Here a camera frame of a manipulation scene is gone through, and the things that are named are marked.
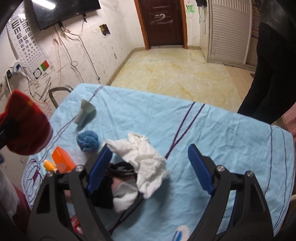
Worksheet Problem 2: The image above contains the pink and black sock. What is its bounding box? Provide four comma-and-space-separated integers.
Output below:
91, 161, 139, 213

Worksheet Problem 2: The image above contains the blue knitted ball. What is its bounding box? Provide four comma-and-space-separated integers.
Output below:
76, 131, 99, 152

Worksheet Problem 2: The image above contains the orange thread spool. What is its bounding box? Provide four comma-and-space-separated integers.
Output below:
43, 160, 58, 173

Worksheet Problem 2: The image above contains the wall mounted black television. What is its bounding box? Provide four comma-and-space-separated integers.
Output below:
31, 0, 101, 30

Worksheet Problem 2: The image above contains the white louvered wardrobe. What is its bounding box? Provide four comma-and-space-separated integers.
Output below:
198, 0, 257, 69

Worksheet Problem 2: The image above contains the orange cardboard box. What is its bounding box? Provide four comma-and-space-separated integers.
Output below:
51, 146, 76, 173

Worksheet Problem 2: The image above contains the eye test wall chart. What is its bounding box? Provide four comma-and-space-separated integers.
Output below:
6, 8, 52, 80

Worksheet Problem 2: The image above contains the red fuzzy sock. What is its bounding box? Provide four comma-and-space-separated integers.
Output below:
1, 90, 53, 156

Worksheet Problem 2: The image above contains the person in black jacket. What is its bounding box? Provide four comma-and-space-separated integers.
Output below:
238, 1, 295, 124

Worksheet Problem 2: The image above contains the dark brown wooden door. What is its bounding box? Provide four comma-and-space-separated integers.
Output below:
134, 0, 188, 50

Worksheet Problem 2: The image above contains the light blue bed sheet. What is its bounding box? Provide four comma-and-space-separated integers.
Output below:
21, 84, 295, 240

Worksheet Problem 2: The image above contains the grey plastic funnel cup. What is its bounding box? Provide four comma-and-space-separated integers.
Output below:
74, 99, 96, 127

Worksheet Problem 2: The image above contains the grey metal bed rail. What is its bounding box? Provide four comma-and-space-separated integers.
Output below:
48, 85, 73, 109

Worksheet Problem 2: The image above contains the white power strip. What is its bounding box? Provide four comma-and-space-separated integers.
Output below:
6, 60, 27, 79

